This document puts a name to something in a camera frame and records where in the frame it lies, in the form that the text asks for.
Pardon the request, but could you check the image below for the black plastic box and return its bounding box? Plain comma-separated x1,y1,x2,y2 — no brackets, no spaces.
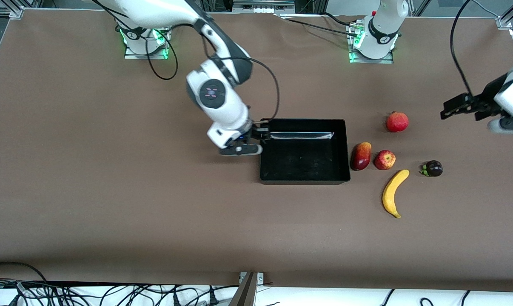
259,119,351,185

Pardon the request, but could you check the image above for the red apple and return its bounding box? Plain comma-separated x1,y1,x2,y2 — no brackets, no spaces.
374,150,396,170

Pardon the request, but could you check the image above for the yellow banana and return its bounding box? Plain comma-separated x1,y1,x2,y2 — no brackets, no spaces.
382,169,410,219

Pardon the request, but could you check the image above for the red pomegranate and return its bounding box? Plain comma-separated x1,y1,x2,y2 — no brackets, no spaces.
386,111,410,133

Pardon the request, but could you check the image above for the dark purple mangosteen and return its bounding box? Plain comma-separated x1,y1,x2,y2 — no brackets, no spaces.
420,160,443,178

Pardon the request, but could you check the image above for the red mango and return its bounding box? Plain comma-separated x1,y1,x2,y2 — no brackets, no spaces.
351,142,373,171

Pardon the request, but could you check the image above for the grey power strip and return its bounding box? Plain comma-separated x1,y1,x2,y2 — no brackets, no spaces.
232,0,296,14

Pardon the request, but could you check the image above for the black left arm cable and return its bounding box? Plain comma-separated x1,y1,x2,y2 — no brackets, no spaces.
450,0,475,96

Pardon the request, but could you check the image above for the black looping right arm cable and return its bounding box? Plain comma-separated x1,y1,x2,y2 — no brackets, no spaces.
144,28,179,81

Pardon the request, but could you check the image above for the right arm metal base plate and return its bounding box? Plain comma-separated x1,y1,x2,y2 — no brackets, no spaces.
124,26,169,60

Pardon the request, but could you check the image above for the black cable on table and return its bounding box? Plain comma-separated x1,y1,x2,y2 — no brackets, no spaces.
278,13,360,37

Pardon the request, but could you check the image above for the dark camera post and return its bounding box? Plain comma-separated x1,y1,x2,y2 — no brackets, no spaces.
228,272,257,306

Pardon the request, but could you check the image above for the black arched cable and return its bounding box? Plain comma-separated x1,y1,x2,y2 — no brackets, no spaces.
0,262,48,282

